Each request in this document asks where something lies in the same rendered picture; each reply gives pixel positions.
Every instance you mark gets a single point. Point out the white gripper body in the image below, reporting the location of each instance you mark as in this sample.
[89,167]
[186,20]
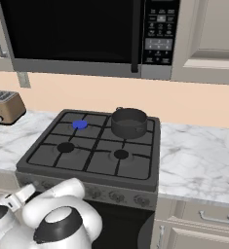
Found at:
[25,192]

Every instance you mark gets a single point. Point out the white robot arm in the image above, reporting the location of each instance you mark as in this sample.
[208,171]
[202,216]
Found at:
[60,223]

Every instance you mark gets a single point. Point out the grey stove knob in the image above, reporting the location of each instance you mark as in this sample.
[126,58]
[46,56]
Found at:
[141,200]
[47,185]
[116,196]
[95,193]

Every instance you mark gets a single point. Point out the dark grey stove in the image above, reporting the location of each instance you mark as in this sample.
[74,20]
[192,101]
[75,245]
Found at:
[96,155]

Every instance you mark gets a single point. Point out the blue burner flame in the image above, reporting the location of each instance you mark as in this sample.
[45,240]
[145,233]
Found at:
[80,124]

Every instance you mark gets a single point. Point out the beige drawer front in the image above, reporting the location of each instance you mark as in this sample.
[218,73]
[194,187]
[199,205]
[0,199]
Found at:
[2,183]
[213,214]

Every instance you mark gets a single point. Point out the beige toaster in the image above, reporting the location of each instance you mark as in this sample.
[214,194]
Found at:
[5,108]

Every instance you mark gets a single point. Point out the black oven door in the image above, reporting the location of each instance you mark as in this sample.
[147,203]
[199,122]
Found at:
[125,227]

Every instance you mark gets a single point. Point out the dark grey cooking pot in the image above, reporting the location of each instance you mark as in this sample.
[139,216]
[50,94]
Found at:
[129,124]

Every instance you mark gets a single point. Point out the black and grey microwave oven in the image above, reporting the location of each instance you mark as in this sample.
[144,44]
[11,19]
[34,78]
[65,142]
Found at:
[86,35]

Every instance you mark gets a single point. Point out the beige base cupboard door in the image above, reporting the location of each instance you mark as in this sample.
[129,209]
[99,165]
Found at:
[200,239]

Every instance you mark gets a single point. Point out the grey wall outlet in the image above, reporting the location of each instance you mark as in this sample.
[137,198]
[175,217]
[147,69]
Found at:
[23,79]

